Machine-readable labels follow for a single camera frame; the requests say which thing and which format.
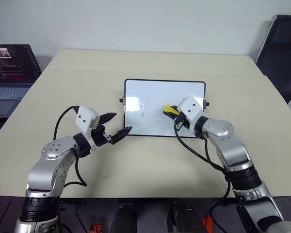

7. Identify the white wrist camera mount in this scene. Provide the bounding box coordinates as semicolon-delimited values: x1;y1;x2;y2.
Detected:
75;105;100;151
177;95;204;128

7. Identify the black office chair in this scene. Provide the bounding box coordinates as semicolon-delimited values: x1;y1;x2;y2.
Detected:
255;14;291;116

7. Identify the small orange object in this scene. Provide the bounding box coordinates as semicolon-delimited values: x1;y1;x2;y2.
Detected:
202;215;213;233
89;222;103;233

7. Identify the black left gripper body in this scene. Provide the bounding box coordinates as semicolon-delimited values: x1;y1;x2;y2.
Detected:
91;116;112;147

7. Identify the open grey laptop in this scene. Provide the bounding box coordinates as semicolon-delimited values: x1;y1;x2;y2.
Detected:
0;44;43;117

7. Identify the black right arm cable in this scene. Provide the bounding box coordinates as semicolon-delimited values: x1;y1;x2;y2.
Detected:
173;122;234;220

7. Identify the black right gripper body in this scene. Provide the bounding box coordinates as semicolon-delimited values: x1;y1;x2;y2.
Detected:
173;114;191;131

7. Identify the dark rounded shape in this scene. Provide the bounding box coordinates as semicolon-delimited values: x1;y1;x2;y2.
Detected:
171;200;209;233
113;204;137;233

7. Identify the black-framed small whiteboard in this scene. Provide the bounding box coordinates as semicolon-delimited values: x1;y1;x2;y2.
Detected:
118;78;210;139

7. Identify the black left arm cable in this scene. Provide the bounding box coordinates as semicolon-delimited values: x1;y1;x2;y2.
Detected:
53;104;88;188

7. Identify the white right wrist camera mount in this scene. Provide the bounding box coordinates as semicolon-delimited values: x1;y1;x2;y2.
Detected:
177;95;204;128

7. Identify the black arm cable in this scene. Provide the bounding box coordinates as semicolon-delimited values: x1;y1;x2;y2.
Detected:
173;122;234;220
53;104;88;188

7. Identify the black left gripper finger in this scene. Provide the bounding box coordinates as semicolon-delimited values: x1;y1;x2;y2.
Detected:
99;112;117;124
110;125;133;145

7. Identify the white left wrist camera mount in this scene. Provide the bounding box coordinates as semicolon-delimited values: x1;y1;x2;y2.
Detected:
75;105;100;151

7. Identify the yellow whiteboard eraser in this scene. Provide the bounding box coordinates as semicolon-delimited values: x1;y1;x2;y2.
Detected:
162;103;179;116

